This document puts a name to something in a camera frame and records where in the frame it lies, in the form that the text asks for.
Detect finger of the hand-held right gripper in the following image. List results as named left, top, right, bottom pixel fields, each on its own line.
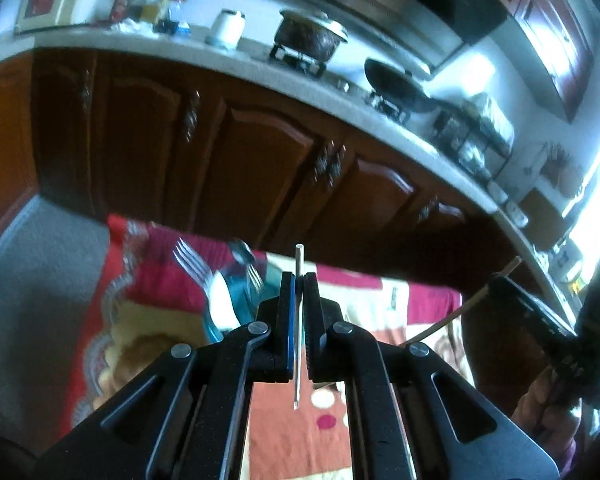
left=487, top=276, right=578, bottom=341

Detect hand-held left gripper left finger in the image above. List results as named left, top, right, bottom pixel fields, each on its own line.
left=32, top=271, right=301, bottom=480

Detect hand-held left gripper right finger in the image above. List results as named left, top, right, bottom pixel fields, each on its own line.
left=302, top=272, right=561, bottom=480

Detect white chopstick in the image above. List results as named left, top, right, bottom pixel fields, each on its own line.
left=293, top=243, right=304, bottom=410

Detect floral ceramic cup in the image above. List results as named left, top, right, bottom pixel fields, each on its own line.
left=200, top=260, right=268, bottom=343

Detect wooden chopstick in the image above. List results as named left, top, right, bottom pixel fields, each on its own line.
left=406, top=256, right=523, bottom=346

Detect person's right hand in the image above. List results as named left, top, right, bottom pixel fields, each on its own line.
left=512, top=367, right=588, bottom=461

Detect silver metal fork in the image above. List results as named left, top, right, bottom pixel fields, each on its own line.
left=245, top=265, right=266, bottom=293
left=174, top=237, right=217, bottom=288

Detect silver metal spoon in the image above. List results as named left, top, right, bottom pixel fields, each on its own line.
left=230, top=240, right=256, bottom=266

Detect brown cardboard box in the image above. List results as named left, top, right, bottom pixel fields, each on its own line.
left=520, top=187, right=566, bottom=251

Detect pink floral printed cloth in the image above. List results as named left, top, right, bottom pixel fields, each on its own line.
left=240, top=255, right=476, bottom=480

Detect pink striped towel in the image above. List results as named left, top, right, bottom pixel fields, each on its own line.
left=145, top=235, right=461, bottom=323

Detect brown cream fleece mat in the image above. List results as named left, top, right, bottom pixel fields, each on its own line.
left=92, top=300, right=213, bottom=411

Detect metal countertop rack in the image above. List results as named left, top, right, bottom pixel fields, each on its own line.
left=432, top=92, right=516, bottom=171

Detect black stove pan support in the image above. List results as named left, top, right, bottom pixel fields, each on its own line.
left=269, top=45, right=328, bottom=78
left=370, top=92, right=411, bottom=123

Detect black wok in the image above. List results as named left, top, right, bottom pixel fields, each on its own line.
left=364, top=58, right=441, bottom=113

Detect dark cooking pot with lid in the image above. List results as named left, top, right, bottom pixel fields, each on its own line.
left=274, top=8, right=350, bottom=63

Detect wooden kitchen cabinets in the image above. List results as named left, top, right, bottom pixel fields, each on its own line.
left=0, top=20, right=586, bottom=331

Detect white lidded jar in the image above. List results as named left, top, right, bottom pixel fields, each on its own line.
left=207, top=8, right=246, bottom=51

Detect steel range hood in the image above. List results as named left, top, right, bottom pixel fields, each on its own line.
left=270, top=0, right=511, bottom=76

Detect yellow oil bottle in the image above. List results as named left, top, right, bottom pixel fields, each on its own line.
left=137, top=0, right=171, bottom=26

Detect brown wooden wall cabinet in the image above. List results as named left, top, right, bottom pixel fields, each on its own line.
left=465, top=0, right=596, bottom=123

